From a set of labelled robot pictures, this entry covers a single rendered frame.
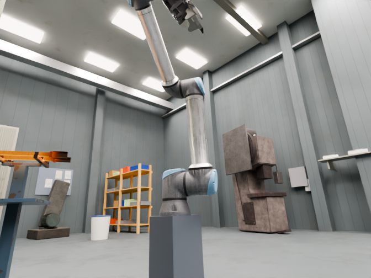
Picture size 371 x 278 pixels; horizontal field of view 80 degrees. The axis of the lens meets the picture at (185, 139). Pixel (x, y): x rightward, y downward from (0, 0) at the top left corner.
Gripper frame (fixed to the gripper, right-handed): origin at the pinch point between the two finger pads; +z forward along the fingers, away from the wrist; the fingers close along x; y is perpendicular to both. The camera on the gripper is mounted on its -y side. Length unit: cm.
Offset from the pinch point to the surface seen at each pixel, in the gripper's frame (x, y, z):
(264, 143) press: -550, -53, 184
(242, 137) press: -530, -12, 130
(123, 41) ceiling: -710, 94, -388
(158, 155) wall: -1014, 349, 15
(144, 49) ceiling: -762, 54, -334
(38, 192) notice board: -578, 634, -137
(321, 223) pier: -479, -31, 419
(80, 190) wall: -680, 581, -65
